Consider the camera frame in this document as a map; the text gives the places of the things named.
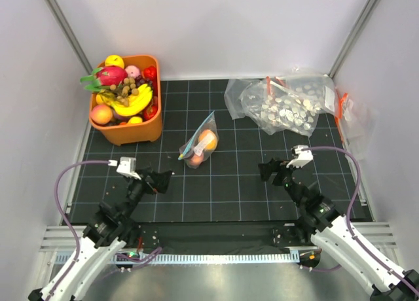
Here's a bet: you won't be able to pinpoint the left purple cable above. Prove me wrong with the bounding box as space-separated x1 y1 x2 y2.
42 160 164 301

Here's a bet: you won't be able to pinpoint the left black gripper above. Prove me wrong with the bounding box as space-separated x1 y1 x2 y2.
120 168 172 221

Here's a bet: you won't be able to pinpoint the brown longan cluster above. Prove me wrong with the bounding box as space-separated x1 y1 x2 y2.
109 77 138 107

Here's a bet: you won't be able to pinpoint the white slotted cable duct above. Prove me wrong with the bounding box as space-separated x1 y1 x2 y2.
55 252 301 266

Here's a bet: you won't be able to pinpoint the pink round fruit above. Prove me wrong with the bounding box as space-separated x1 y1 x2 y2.
125 65 141 79

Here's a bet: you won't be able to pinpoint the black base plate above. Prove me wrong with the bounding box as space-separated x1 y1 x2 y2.
100 221 335 249

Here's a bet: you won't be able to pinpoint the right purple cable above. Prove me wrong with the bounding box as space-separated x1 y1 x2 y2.
299 145 419 292

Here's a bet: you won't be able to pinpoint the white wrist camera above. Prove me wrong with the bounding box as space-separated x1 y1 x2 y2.
286 145 314 168
107 156 141 180

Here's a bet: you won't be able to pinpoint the crumpled empty clear bag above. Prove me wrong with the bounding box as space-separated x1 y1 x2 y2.
224 79 259 120

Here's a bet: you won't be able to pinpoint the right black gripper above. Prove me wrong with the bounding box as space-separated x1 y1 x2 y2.
258 158 304 209

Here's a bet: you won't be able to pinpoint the pink peach with leaf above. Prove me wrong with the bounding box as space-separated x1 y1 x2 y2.
189 153 204 168

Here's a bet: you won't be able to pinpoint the orange plastic fruit basket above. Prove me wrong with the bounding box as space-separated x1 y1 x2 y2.
89 54 163 146

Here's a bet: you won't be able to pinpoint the orange peach in basket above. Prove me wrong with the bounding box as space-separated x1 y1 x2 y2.
90 104 113 125

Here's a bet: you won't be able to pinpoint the yellow banana bunch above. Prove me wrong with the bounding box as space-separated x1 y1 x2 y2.
110 84 153 117

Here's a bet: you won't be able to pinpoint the blue zip top bag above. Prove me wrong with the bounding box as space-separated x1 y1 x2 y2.
177 111 219 169

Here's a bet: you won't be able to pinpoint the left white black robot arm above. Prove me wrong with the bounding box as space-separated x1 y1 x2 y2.
28 168 173 300

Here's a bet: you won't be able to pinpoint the clear bag of coins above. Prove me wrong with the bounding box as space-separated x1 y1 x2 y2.
239 73 338 137

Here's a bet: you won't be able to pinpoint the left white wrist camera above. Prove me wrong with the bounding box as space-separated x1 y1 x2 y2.
107 156 141 180

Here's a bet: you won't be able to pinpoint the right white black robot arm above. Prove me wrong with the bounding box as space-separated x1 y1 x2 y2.
258 159 418 300

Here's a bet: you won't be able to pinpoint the purple cable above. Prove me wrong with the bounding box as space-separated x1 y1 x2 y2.
42 160 164 301
299 145 419 292

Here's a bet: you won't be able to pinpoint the orange zip clear bags stack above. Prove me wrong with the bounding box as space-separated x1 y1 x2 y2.
334 87 378 162

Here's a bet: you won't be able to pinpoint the yellow red mango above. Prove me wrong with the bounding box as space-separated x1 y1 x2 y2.
104 54 125 69

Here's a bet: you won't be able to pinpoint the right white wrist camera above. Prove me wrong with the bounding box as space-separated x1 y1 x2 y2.
286 145 314 168

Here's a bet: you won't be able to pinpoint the dark purple grapes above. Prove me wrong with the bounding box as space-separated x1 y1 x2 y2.
135 75 158 93

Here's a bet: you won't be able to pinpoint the pink dragon fruit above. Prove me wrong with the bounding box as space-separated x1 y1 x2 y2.
80 65 128 92

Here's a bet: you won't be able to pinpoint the small yellow orange fruit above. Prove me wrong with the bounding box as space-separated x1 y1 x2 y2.
198 130 218 151

